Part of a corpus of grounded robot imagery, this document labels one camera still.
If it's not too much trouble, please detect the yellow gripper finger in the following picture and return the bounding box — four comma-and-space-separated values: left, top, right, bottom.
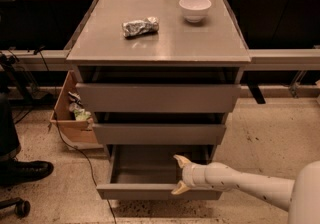
174, 154, 191, 169
171, 181, 190, 195

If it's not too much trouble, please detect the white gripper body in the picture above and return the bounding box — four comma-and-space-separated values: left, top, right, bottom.
182, 163, 207, 188

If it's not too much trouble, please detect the grey bottom drawer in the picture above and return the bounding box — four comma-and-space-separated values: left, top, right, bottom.
97, 145, 221, 200

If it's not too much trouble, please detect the grey drawer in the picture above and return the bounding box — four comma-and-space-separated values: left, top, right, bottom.
93, 124, 226, 145
76, 83, 240, 113
97, 145, 221, 200

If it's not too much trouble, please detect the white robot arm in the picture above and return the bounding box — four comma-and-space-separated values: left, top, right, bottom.
172, 155, 320, 224

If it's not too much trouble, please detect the grey middle drawer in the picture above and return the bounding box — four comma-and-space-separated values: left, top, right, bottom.
93, 124, 226, 145

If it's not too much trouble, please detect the grey drawer cabinet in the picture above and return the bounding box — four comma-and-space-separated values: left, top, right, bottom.
65, 0, 251, 162

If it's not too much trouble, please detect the grey top drawer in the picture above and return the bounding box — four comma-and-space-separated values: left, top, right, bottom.
76, 83, 240, 113

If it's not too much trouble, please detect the cardboard box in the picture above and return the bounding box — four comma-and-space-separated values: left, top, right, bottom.
50, 71, 98, 148

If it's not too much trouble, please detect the trash in box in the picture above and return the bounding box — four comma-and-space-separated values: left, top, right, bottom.
68, 92, 91, 121

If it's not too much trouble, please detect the crumpled foil chip bag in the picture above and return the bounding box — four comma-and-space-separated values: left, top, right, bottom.
122, 17, 159, 38

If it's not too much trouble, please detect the white bowl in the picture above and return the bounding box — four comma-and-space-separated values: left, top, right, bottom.
179, 0, 212, 23

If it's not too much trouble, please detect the black chair caster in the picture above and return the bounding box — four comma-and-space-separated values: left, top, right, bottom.
0, 197, 31, 218

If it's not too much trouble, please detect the black shoe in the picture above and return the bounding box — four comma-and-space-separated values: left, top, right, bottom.
0, 159, 54, 187

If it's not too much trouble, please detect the dark trouser leg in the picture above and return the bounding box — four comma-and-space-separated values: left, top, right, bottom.
0, 93, 21, 161

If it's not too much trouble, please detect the black floor cable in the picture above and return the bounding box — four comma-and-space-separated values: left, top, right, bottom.
36, 47, 118, 224

